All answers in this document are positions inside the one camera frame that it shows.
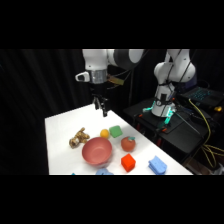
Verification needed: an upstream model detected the orange tomato toy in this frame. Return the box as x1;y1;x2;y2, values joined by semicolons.
120;136;137;153

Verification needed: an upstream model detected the red cube block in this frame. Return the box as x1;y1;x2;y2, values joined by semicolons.
120;153;137;173

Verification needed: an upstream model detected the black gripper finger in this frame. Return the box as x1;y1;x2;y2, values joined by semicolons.
100;98;110;118
93;96;101;111

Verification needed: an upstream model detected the black curtain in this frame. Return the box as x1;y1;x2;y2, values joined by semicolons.
0;49;224;176

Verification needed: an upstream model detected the brown teddy bear toy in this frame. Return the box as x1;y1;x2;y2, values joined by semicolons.
68;127;91;149

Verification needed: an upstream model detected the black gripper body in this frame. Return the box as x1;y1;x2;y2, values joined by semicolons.
89;81;110;102

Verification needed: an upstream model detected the black robot stand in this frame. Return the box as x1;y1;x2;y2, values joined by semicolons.
122;97;216;165

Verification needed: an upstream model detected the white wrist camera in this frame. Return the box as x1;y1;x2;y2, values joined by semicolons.
75;71;91;83

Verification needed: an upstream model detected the pink bowl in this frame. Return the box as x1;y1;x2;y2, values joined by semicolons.
81;136;113;167

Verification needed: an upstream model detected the blue ridged block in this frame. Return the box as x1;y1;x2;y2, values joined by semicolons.
147;155;168;175

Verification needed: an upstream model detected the black laptop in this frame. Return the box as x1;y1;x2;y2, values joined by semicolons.
179;85;224;109

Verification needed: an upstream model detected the yellow ball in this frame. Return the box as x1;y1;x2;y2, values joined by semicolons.
99;128;111;139

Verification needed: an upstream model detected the yellow cable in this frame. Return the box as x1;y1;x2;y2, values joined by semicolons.
187;98;224;170

